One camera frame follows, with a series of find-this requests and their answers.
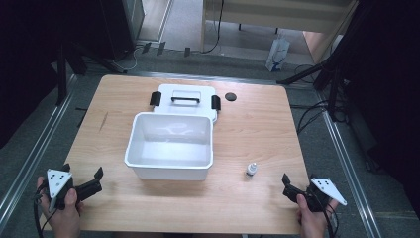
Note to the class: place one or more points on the person's left hand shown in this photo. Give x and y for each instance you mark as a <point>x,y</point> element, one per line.
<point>64,216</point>

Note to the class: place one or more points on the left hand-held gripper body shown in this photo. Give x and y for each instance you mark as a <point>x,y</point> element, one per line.
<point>58,183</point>

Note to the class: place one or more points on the dark cabinet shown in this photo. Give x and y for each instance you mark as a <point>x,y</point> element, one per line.
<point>119,26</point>

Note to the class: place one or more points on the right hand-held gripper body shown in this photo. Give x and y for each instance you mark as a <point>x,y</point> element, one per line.
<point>317,195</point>

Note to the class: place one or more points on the person's right hand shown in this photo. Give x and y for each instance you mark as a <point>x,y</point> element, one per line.
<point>312,220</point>

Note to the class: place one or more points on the metal floor rail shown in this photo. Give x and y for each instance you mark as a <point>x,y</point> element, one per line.
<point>350,172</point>
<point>33,155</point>

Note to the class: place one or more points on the white plastic bag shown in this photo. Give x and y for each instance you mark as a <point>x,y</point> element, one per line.
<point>277,54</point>

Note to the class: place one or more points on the black round table grommet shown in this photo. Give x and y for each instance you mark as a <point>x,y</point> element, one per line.
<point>230,96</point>

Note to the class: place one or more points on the white plastic storage box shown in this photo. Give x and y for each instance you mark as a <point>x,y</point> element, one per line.
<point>169,145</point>

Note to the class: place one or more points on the black metal stand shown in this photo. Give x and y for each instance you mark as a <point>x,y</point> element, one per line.
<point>62,72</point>
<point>330,76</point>

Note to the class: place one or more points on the light wooden furniture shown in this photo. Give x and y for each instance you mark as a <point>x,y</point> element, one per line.
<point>280,13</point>

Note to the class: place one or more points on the small white dropper bottle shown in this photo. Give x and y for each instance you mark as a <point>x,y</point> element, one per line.
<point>251,170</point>

